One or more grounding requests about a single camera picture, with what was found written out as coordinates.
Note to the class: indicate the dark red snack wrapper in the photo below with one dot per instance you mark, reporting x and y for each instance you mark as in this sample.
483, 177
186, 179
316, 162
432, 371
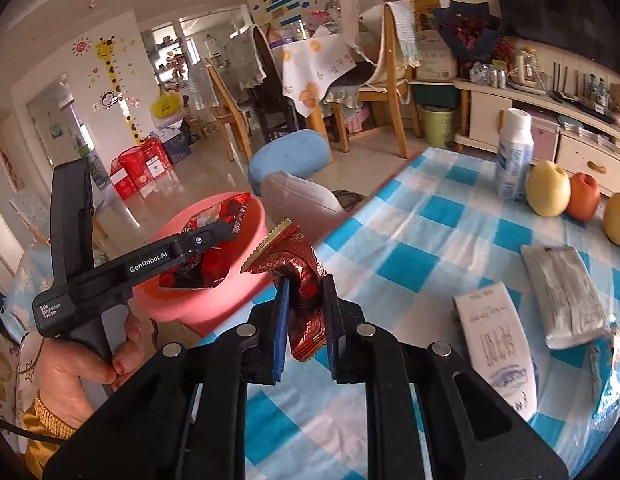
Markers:
295, 260

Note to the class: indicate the pink storage box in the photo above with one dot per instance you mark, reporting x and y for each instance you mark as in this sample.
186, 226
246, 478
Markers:
544, 135

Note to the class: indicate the white plastic bottle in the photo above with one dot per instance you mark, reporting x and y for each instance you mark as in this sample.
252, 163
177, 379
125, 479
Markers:
513, 160

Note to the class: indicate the dark wooden chair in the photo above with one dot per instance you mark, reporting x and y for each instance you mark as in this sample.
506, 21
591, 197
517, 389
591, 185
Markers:
272, 90

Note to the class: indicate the green waste bin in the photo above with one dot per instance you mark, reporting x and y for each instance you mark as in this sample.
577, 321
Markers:
438, 127

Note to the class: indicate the dark blue flower bouquet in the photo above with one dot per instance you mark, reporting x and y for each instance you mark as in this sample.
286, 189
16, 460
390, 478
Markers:
464, 30

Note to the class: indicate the yellow bag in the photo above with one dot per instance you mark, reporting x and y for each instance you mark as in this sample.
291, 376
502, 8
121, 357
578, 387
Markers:
166, 105

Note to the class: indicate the white kitchen appliance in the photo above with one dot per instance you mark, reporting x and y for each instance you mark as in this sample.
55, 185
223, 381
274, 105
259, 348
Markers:
525, 72

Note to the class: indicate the cream lace food cover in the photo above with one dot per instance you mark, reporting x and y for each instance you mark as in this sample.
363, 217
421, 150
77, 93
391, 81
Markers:
355, 25

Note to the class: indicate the large silver snack bag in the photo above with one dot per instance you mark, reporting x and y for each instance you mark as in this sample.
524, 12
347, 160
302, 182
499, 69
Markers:
564, 295

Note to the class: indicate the pink stool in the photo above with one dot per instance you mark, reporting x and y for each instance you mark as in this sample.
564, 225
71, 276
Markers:
355, 121

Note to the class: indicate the dark slipper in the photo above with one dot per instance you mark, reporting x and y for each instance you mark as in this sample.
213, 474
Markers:
350, 201

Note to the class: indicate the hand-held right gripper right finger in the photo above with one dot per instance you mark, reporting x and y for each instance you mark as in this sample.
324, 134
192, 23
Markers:
333, 330

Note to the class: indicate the light wooden chair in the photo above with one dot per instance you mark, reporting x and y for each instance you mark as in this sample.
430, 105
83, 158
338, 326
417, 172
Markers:
389, 100
230, 110

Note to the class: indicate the yellow giraffe wall sticker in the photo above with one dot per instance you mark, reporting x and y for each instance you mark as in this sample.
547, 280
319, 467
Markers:
112, 70

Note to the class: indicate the light blue cartoon packet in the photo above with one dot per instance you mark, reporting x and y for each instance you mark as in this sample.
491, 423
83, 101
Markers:
602, 375

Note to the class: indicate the grey cushioned stool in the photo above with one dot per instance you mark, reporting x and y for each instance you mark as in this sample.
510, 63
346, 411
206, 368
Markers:
300, 200

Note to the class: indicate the person's left hand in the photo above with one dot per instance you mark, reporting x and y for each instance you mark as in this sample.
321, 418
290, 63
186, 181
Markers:
70, 380

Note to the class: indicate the yellow pear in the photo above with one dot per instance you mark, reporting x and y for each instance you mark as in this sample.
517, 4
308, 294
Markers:
618, 220

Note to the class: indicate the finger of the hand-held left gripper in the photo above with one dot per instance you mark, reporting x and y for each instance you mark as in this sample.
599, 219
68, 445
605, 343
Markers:
190, 261
200, 239

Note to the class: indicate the dark green box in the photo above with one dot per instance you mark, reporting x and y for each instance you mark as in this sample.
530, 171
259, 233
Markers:
434, 95

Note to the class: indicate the display shelf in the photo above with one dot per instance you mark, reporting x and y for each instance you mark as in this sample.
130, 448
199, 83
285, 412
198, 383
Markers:
165, 57

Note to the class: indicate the stack of books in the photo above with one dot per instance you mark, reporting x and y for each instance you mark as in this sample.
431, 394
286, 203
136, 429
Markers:
589, 132

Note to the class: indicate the grey lace chair cover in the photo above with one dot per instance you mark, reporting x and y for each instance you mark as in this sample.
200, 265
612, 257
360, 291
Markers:
240, 55

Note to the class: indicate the red apple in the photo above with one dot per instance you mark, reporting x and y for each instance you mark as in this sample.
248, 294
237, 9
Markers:
583, 197

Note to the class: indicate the shiny red snack bag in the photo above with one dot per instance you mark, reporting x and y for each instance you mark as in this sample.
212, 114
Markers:
210, 272

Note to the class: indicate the row of grey metal rods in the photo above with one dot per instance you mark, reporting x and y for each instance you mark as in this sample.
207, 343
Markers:
569, 80

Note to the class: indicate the red gift box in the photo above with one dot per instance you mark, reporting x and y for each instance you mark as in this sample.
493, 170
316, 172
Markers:
126, 177
156, 160

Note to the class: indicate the pale green knitted towel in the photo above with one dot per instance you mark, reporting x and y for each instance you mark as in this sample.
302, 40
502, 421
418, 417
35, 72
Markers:
402, 35

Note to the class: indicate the white orange print cloth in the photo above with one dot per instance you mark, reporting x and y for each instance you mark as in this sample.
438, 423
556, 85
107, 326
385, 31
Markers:
310, 75

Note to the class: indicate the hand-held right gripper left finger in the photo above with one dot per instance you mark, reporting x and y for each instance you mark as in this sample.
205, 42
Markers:
280, 330

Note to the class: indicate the white printed sack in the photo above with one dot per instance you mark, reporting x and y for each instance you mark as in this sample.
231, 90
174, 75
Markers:
434, 57

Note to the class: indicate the black television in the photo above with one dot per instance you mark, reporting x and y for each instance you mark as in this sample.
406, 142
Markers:
564, 5

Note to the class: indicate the yellow apple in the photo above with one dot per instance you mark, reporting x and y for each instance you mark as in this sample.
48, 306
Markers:
547, 190

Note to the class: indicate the cream television cabinet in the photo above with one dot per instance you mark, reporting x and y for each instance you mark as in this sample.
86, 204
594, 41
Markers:
489, 120

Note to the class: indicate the white milk carton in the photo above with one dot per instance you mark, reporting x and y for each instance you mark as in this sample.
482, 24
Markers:
494, 340

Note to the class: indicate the pink plastic basin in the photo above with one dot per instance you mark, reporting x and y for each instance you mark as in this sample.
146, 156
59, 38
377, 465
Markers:
190, 310

